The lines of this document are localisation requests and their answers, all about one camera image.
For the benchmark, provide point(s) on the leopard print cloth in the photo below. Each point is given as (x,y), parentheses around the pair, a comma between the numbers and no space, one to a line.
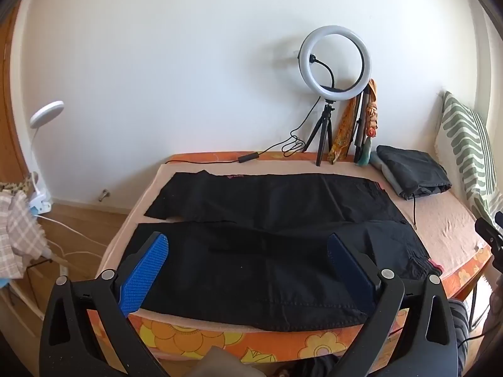
(17,185)

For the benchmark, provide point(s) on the dark grey folded garment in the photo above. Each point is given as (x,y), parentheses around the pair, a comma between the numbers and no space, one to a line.
(416,169)

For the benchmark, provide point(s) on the orange patterned scarf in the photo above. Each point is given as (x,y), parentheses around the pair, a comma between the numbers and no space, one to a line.
(340,137)

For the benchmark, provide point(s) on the checkered cloth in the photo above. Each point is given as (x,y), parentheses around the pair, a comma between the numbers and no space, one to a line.
(19,235)

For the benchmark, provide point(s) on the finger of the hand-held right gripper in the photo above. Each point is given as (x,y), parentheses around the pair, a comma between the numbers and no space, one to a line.
(489,233)

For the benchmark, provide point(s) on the wooden door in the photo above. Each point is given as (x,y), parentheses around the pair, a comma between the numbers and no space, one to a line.
(10,106)

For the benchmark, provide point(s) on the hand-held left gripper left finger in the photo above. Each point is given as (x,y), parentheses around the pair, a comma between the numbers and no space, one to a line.
(145,271)

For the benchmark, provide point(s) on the silver folded tripod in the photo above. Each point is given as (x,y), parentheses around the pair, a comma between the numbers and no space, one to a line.
(359,133)

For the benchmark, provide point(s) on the orange floral mattress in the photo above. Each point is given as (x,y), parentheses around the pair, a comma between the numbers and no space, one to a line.
(188,337)

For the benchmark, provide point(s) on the green striped pillow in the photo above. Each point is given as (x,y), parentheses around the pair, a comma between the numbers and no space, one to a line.
(463,141)

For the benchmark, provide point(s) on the metal door stop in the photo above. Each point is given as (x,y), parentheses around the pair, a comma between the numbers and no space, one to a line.
(104,195)

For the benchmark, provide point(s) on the white clip desk lamp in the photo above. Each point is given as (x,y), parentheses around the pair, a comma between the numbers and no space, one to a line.
(47,112)

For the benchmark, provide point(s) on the person's striped grey clothing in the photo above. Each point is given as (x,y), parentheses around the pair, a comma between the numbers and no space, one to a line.
(459,330)

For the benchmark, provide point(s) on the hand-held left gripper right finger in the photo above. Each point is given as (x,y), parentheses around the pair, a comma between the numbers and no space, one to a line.
(349,275)

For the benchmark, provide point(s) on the black tripod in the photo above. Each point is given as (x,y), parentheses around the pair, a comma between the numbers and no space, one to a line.
(325,133)

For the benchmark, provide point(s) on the light blue folded garment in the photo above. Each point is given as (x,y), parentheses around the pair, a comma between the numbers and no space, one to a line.
(387,174)

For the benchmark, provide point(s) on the black pants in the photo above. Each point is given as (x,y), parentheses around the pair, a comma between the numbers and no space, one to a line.
(255,251)

